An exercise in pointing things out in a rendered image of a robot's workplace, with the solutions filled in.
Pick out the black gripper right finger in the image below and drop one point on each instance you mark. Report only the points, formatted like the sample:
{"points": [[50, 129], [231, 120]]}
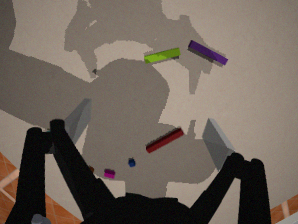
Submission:
{"points": [[254, 207]]}

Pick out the purple rod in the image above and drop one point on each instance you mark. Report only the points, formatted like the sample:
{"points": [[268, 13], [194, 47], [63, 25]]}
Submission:
{"points": [[202, 49]]}

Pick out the small magenta block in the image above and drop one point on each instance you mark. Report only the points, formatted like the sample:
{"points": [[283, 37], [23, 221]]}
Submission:
{"points": [[109, 173]]}

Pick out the red rod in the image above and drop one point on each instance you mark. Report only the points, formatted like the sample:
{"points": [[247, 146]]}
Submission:
{"points": [[164, 140]]}

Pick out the lime green rod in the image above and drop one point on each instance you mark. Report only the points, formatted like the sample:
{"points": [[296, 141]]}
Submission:
{"points": [[162, 55]]}

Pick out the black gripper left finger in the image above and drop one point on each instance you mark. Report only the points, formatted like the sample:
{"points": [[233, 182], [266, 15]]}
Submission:
{"points": [[86, 189]]}

